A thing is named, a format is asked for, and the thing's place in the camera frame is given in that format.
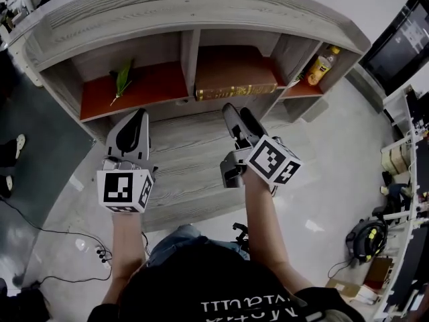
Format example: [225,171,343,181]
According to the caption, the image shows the dark grey floor mat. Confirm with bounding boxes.
[0,45,97,235]

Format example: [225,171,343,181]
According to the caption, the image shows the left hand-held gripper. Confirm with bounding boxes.
[96,107,159,214]

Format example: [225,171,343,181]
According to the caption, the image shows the white power strip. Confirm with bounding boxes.
[94,244,114,270]

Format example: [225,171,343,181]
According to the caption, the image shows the grey wooden shelf desk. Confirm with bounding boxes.
[8,0,373,233]

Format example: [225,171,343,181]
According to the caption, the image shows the person's black printed t-shirt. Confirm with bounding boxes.
[88,242,366,322]

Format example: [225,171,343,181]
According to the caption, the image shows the person's right forearm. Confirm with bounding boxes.
[242,175,315,294]

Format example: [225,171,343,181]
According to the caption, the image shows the green artificial leaf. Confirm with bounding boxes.
[109,58,135,107]

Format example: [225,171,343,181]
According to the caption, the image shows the white metal rack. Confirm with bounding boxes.
[371,85,429,322]

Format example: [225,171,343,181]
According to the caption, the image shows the black power strip cable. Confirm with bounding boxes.
[0,193,105,252]

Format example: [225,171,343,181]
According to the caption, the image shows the white paper scrap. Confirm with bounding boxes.
[304,219,325,233]

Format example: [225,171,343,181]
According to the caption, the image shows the black looping floor cable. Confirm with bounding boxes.
[19,256,115,290]

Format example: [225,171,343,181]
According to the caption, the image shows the black glass cabinet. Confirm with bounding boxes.
[359,0,429,96]

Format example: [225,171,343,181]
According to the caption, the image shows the black bracket stand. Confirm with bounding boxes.
[231,222,251,248]

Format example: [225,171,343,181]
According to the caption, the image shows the person's blue jeans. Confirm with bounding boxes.
[146,223,251,268]

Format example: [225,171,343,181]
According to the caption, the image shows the thin black device cable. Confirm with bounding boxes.
[326,259,357,278]

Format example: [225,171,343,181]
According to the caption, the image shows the tan cardboard box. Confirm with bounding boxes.
[324,277,379,306]

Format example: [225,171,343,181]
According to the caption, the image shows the person's left forearm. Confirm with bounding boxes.
[101,211,149,307]

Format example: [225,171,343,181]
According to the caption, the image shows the brown book with gold spine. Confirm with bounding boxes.
[194,44,279,102]

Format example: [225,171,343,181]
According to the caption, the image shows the black and yellow device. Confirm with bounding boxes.
[344,217,390,265]

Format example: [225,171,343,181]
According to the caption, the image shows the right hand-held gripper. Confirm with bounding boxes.
[219,102,304,197]

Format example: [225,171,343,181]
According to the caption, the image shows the yellow drink bottle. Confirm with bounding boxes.
[304,44,342,87]

